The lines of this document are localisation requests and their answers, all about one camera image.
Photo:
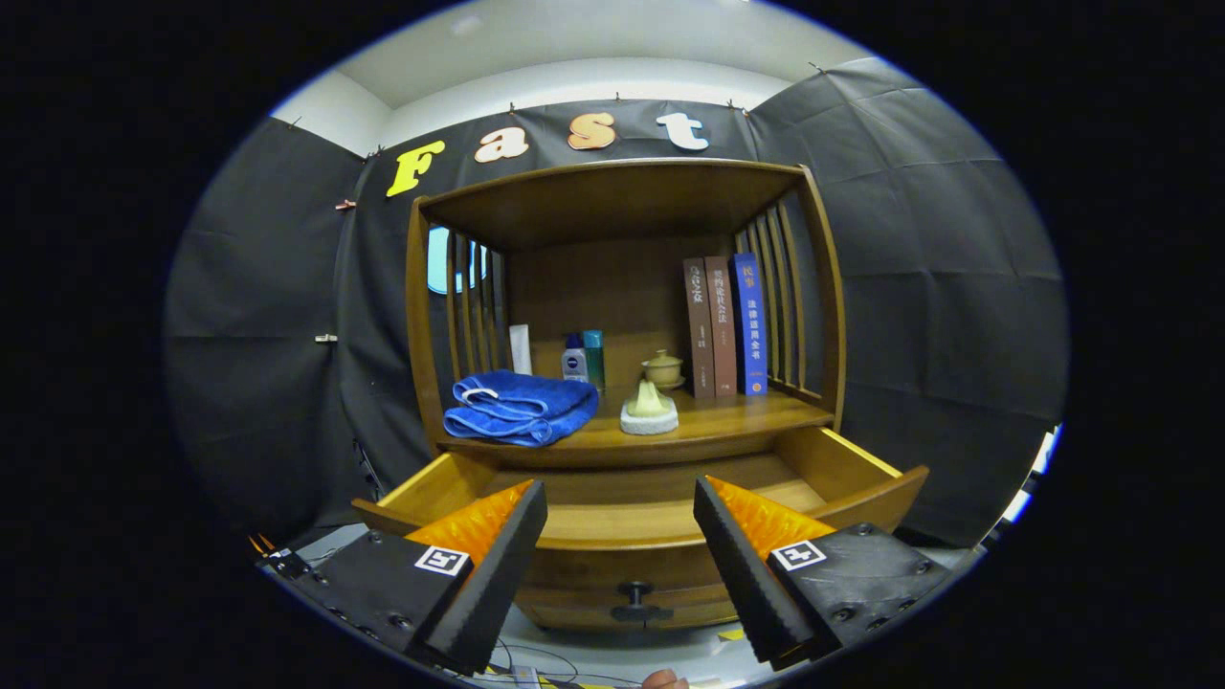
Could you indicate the black backdrop cloth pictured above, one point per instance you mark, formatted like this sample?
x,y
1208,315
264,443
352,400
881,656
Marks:
x,y
957,287

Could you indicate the reddish brown book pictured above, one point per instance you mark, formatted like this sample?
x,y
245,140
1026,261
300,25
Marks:
x,y
722,325

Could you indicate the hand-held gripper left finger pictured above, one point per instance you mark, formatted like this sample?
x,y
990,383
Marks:
x,y
498,574

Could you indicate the wooden cabinet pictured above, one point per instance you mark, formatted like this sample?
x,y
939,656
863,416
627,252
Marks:
x,y
612,201

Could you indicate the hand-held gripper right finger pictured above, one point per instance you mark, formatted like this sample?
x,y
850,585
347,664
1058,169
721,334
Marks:
x,y
737,569

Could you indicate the wooden drawer with black knob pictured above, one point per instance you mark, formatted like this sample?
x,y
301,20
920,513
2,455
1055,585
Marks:
x,y
603,526

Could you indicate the wooden countertop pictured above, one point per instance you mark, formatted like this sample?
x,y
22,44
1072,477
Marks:
x,y
737,411

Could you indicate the teal bottle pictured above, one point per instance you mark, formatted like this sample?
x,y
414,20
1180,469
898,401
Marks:
x,y
594,359

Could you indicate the folded blue towel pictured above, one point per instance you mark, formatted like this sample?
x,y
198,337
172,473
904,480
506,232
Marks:
x,y
522,407

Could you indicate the white bottle with blue cap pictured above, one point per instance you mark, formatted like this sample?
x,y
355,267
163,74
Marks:
x,y
573,364

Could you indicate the white object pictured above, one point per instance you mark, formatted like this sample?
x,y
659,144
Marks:
x,y
1034,474

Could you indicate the blue book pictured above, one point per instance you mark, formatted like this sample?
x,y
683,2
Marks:
x,y
749,325

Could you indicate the white tube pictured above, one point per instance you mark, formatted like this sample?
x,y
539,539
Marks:
x,y
520,349

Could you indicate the dark brown book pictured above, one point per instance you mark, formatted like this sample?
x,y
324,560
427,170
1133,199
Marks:
x,y
700,330

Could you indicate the beige lidded teacup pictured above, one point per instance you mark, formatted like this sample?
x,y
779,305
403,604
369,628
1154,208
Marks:
x,y
663,369

